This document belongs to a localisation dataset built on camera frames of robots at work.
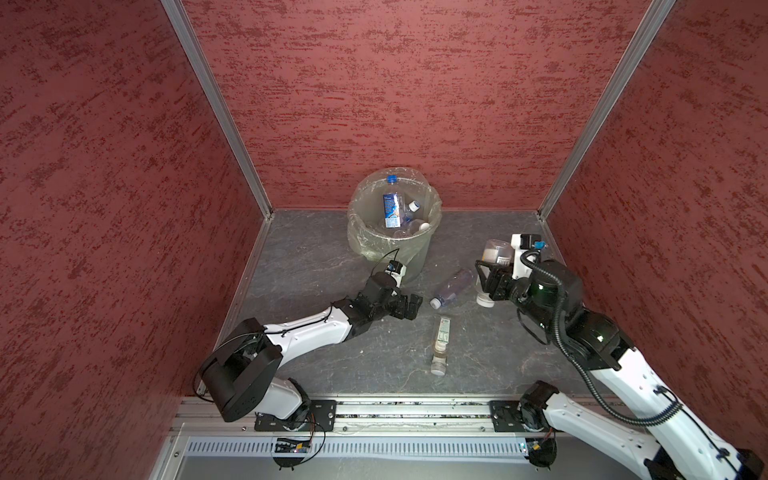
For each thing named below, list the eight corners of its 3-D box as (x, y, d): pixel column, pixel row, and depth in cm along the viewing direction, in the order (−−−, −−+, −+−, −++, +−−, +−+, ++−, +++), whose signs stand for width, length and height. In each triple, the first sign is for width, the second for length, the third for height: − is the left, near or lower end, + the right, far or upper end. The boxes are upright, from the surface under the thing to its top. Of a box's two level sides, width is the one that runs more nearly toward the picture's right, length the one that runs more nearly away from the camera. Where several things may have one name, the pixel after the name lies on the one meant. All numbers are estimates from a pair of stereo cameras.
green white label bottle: (429, 373, 82) (432, 368, 78) (437, 323, 92) (439, 315, 88) (443, 377, 82) (446, 371, 78) (449, 325, 92) (451, 318, 87)
